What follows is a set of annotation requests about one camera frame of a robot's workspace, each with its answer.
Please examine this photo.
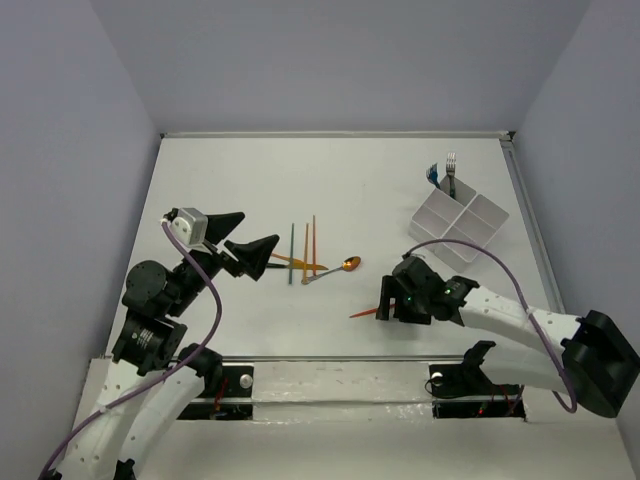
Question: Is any orange chopstick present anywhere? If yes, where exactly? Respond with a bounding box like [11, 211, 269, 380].
[312, 214, 317, 276]
[301, 222, 310, 285]

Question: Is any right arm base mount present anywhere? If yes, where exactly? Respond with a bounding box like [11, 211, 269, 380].
[424, 340, 526, 420]

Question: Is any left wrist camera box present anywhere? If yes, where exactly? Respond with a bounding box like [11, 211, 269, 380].
[163, 207, 208, 247]

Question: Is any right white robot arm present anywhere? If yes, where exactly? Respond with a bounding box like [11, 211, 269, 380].
[376, 256, 639, 418]

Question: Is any teal chopstick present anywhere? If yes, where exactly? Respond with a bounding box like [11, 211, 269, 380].
[288, 222, 295, 286]

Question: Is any silver fork teal handle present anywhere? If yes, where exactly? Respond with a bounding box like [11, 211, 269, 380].
[445, 152, 456, 199]

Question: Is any yellow plastic knife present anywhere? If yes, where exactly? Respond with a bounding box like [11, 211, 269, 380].
[267, 253, 328, 271]

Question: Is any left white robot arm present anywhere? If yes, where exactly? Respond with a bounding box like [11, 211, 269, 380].
[39, 208, 279, 479]

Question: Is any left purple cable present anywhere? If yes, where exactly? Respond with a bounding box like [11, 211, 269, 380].
[37, 219, 222, 479]

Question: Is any orange plastic spoon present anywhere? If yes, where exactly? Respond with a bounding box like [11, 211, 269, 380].
[348, 302, 396, 319]

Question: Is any blue plastic fork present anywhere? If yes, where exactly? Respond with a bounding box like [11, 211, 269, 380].
[426, 163, 441, 190]

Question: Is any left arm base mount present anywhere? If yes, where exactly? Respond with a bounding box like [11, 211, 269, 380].
[178, 363, 254, 421]

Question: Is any white divided utensil container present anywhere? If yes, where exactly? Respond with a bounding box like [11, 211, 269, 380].
[408, 178, 509, 248]

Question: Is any copper metal spoon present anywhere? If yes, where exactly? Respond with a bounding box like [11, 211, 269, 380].
[301, 256, 362, 285]

